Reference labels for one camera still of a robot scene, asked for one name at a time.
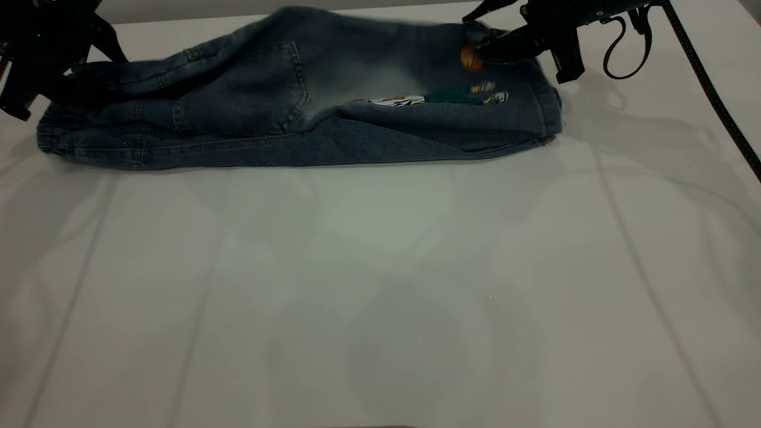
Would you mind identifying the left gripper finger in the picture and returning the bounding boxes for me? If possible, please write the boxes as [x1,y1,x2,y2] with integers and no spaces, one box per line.
[71,15,128,66]
[0,59,66,121]

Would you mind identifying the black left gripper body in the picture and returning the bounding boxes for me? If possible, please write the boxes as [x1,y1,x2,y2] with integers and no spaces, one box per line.
[0,0,99,66]

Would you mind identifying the blue denim pants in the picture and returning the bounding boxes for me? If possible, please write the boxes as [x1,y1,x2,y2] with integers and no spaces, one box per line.
[36,6,564,172]

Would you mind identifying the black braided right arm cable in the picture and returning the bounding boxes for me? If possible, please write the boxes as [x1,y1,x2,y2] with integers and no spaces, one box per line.
[660,0,761,182]

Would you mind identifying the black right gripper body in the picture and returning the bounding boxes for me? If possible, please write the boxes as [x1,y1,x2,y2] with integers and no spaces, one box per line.
[520,0,655,27]

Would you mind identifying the thin black looped cable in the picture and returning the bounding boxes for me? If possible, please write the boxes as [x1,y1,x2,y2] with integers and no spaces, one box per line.
[602,5,653,80]

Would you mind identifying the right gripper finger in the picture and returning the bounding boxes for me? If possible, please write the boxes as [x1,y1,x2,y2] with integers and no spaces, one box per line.
[463,0,518,24]
[476,27,586,84]

